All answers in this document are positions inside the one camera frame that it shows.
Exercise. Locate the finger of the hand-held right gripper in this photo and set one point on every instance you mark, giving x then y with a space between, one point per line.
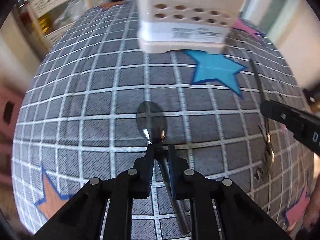
285 117

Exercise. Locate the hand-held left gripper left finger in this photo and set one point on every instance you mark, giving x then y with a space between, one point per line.
150 165

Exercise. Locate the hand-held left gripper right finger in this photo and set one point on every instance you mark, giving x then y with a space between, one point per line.
173 165

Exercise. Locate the metal spoon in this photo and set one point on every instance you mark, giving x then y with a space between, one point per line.
150 120

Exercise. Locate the dark object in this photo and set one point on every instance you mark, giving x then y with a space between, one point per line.
312 100

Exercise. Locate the grey checked star tablecloth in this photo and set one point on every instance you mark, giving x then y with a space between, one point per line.
87 92

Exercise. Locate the window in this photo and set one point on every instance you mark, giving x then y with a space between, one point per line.
275 0

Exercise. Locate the pink plastic stool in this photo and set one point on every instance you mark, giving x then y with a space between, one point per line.
16 97

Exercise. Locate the clear plastic bag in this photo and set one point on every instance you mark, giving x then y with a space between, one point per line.
70 12

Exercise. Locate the gold foil packet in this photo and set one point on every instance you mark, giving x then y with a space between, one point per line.
45 23

